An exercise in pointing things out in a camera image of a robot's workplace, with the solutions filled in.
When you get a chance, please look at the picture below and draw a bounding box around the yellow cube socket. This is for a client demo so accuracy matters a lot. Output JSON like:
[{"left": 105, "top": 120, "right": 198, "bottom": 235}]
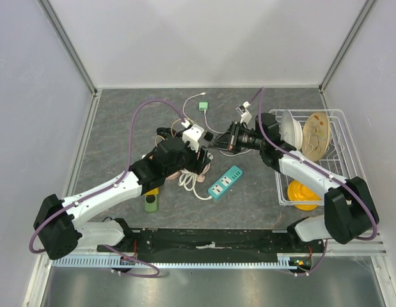
[{"left": 145, "top": 187, "right": 159, "bottom": 196}]

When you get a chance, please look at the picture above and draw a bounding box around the black thin usb cable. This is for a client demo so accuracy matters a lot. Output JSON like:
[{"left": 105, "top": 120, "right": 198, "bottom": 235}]
[{"left": 216, "top": 148, "right": 253, "bottom": 157}]

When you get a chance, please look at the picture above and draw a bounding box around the yellow thin cable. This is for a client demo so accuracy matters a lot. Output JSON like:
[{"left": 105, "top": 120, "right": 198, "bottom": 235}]
[{"left": 154, "top": 118, "right": 198, "bottom": 145}]

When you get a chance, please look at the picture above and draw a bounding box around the teal power strip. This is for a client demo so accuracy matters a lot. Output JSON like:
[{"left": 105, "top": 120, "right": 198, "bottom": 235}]
[{"left": 208, "top": 166, "right": 243, "bottom": 201}]

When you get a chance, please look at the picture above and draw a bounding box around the pink cable with plug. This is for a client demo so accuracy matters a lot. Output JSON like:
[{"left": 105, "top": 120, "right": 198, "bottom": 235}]
[{"left": 181, "top": 153, "right": 214, "bottom": 184}]

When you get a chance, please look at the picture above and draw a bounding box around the white usb cable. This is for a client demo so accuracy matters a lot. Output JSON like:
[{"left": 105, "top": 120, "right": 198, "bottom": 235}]
[{"left": 183, "top": 91, "right": 218, "bottom": 135}]

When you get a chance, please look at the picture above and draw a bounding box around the light blue cable duct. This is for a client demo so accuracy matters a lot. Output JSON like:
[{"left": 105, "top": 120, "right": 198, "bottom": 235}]
[{"left": 52, "top": 254, "right": 306, "bottom": 270}]

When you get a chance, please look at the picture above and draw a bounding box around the green power strip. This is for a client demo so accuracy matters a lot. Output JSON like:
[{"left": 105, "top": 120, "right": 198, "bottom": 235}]
[{"left": 144, "top": 194, "right": 159, "bottom": 213}]

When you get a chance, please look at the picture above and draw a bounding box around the white bowl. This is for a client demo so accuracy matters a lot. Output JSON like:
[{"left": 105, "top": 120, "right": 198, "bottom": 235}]
[{"left": 280, "top": 110, "right": 303, "bottom": 150}]

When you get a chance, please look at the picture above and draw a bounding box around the beige patterned plate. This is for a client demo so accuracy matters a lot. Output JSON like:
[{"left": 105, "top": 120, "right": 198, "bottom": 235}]
[{"left": 301, "top": 112, "right": 331, "bottom": 162}]

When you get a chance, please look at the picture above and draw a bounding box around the yellow bowl front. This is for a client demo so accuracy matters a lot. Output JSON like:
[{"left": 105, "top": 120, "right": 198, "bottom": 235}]
[{"left": 287, "top": 180, "right": 321, "bottom": 211}]

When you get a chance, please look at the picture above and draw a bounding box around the light green plug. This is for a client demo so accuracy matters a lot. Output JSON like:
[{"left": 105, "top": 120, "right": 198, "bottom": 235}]
[{"left": 198, "top": 102, "right": 209, "bottom": 111}]

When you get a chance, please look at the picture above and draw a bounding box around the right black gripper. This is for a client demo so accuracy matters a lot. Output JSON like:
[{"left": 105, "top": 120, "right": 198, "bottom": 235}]
[{"left": 209, "top": 121, "right": 265, "bottom": 154}]

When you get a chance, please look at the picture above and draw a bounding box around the black coiled cable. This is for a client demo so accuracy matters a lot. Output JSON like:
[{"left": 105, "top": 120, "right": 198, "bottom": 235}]
[{"left": 155, "top": 126, "right": 214, "bottom": 143}]

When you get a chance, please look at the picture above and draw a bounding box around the white wire dish rack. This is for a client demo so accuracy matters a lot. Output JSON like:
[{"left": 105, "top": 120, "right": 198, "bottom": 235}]
[{"left": 268, "top": 109, "right": 373, "bottom": 207}]

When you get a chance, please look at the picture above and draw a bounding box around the pink round socket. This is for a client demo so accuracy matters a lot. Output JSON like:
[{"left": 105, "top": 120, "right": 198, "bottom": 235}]
[{"left": 166, "top": 171, "right": 182, "bottom": 180}]

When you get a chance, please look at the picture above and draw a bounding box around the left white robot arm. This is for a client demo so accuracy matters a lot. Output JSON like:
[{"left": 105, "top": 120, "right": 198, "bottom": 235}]
[{"left": 32, "top": 138, "right": 211, "bottom": 260}]

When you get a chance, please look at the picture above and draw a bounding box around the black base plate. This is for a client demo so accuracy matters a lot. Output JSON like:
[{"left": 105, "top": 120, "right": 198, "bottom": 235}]
[{"left": 114, "top": 228, "right": 324, "bottom": 264}]

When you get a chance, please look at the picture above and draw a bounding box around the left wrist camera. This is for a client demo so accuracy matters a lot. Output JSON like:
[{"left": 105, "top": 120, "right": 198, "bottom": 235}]
[{"left": 181, "top": 119, "right": 205, "bottom": 152}]

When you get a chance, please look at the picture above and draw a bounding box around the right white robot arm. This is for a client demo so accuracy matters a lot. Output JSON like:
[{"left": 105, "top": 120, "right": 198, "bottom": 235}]
[{"left": 210, "top": 113, "right": 379, "bottom": 252}]

